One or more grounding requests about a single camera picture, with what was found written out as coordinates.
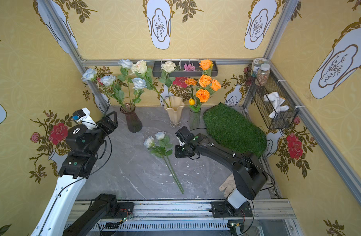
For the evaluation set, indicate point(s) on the orange rose stem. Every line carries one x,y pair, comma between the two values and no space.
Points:
212,87
205,80
206,66

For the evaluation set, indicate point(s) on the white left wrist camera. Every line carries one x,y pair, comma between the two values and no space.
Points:
83,116

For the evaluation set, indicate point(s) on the orange marigold flower stem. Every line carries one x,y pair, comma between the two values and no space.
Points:
191,86

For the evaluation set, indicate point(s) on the pink flower in planter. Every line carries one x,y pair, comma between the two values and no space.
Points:
189,67

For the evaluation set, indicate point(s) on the green artificial grass mat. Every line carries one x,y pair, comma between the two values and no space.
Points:
233,131

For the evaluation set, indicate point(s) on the dark purple glass vase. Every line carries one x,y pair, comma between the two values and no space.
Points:
133,122

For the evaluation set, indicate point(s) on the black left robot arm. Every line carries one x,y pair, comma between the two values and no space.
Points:
73,174

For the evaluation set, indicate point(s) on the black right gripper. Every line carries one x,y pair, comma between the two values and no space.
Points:
183,149

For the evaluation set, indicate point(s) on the white rose top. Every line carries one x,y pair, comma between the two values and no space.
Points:
160,135

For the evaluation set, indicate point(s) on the clear glass vase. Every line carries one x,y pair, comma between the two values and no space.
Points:
194,118

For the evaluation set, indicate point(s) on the white cloth figure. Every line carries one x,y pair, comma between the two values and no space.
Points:
277,103

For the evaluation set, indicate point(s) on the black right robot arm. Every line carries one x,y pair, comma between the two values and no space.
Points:
248,173

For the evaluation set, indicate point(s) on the black wire wall basket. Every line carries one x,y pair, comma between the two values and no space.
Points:
283,119

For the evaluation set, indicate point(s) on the white rose bottom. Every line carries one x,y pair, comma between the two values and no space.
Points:
139,85

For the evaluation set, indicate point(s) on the beige work glove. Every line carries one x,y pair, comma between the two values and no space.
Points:
228,186

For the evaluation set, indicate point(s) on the cream ruffled vase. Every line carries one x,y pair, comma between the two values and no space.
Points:
174,106

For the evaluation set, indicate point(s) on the grey wall planter shelf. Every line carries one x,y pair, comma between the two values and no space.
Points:
180,69

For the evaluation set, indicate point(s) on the yellow orange tulip stem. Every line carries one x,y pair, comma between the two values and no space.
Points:
195,105

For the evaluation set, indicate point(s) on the glass jar with floral lid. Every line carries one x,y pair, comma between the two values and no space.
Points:
256,64

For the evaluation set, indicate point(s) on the small orange marigold stem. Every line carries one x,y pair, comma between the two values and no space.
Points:
202,97

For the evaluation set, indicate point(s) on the jar with white lid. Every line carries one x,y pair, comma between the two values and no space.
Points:
263,74

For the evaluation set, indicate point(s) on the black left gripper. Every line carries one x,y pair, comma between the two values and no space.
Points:
108,124

